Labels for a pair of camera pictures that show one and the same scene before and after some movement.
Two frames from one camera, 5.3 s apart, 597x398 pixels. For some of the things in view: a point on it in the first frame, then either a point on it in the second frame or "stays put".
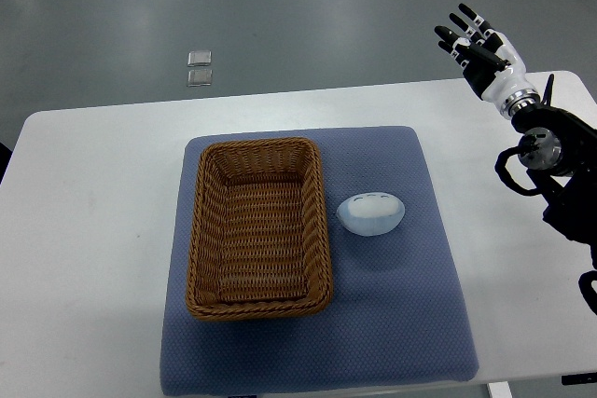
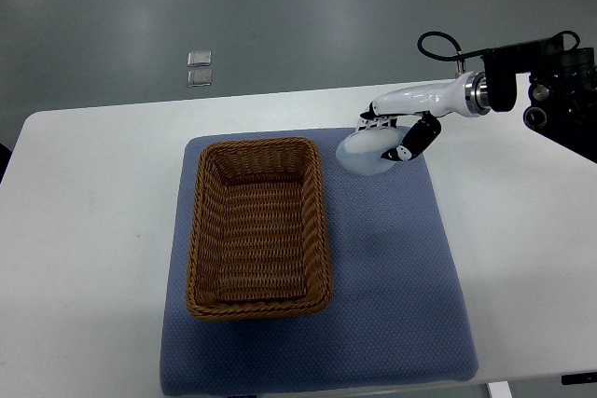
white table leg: [500, 390] stays put
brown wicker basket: [260, 240] stays put
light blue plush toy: [370, 213] → [360, 152]
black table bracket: [579, 378] stays put
